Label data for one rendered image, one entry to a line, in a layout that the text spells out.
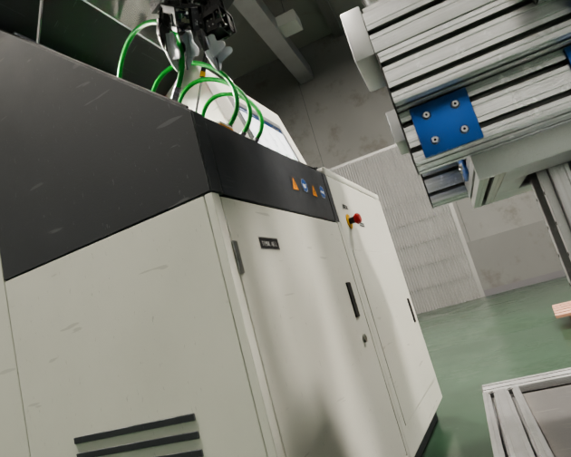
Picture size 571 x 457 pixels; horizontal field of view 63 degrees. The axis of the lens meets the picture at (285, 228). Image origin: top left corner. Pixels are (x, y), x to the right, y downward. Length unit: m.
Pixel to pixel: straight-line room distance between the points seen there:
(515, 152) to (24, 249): 1.00
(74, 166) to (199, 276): 0.39
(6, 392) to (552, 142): 1.18
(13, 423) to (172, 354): 0.46
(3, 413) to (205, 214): 0.67
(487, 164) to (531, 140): 0.08
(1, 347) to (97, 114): 0.56
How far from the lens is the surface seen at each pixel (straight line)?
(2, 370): 1.24
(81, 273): 1.03
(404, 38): 0.80
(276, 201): 1.06
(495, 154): 0.87
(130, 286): 0.93
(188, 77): 1.86
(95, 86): 1.07
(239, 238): 0.85
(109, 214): 0.98
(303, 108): 11.15
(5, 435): 1.25
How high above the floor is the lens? 0.54
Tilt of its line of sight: 11 degrees up
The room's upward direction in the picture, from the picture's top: 15 degrees counter-clockwise
